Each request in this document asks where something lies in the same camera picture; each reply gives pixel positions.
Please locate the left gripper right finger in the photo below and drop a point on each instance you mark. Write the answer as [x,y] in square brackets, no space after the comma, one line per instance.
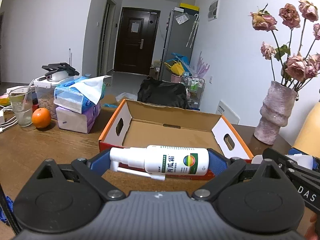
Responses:
[226,172]

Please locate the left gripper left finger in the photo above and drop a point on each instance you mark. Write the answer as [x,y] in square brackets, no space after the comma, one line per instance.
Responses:
[90,173]

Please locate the white spray bottle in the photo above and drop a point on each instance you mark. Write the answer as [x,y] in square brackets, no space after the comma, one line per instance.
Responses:
[157,161]

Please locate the purple tissue pack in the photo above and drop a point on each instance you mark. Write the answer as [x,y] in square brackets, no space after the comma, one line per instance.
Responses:
[76,122]

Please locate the red cardboard box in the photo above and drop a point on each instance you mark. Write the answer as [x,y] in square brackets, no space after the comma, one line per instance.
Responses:
[137,124]

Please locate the orange fruit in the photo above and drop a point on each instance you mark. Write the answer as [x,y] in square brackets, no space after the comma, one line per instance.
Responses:
[41,118]

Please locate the blue tissue pack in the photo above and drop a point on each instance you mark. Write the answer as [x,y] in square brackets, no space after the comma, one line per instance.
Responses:
[81,93]

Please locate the pink ceramic vase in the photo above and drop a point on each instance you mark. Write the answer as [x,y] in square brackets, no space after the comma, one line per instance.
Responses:
[275,112]

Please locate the metal trolley rack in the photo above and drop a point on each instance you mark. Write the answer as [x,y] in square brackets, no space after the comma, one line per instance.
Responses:
[194,89]

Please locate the clear food container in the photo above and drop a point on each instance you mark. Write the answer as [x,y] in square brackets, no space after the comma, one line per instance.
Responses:
[45,86]

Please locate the black bag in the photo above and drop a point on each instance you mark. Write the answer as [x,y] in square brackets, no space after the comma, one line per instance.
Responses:
[163,93]

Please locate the glass cup with straw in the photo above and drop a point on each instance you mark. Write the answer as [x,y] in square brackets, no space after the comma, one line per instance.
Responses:
[22,102]

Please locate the black device on container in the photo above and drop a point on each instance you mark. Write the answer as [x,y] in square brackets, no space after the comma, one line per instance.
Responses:
[60,67]

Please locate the dried pink roses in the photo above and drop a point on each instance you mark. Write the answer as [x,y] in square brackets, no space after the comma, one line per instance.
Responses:
[296,36]

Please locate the grey refrigerator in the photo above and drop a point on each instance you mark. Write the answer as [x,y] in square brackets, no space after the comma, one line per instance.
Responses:
[179,38]

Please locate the dark entrance door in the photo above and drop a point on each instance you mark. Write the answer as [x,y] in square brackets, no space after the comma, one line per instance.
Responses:
[136,40]

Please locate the white charger with cables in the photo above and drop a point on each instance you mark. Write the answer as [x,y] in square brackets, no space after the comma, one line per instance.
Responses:
[8,119]

